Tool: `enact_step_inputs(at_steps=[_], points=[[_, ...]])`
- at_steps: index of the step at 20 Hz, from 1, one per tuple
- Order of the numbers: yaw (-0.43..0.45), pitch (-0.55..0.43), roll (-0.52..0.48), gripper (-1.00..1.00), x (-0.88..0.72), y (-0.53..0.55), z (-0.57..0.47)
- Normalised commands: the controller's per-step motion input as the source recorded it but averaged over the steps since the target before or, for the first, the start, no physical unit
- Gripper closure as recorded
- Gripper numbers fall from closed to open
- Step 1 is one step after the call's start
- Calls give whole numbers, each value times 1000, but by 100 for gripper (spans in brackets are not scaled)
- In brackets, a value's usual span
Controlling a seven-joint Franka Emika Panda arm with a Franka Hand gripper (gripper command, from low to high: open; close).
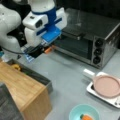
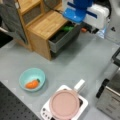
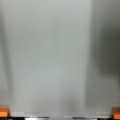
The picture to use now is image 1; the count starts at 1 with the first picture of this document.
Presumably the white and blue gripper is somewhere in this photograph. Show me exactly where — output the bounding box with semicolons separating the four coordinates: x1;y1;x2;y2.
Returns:
23;8;67;47

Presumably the orange toy carrot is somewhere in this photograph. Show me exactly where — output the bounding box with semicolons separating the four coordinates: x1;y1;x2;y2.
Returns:
82;115;92;120

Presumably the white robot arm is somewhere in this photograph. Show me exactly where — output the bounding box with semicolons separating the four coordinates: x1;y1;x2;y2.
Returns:
0;0;67;54

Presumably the blue white tool stand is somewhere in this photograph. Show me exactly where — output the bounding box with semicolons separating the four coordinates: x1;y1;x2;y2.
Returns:
21;47;35;62

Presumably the yellow toy vegetable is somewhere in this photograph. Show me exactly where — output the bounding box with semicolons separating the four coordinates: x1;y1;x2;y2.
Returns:
12;64;21;71

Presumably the grey fabric drawer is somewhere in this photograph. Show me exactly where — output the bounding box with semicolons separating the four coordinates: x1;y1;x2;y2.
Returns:
8;59;53;93

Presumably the silver toaster oven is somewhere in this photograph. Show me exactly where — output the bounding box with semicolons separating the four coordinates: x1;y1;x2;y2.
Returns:
53;8;120;69

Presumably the pink frying pan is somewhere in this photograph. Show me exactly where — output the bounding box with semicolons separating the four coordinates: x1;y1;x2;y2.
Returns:
83;69;120;98

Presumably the grey fabric storage box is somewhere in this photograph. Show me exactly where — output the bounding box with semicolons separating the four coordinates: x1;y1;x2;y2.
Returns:
0;83;24;120

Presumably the teal bowl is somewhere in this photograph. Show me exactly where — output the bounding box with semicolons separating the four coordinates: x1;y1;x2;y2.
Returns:
69;104;100;120

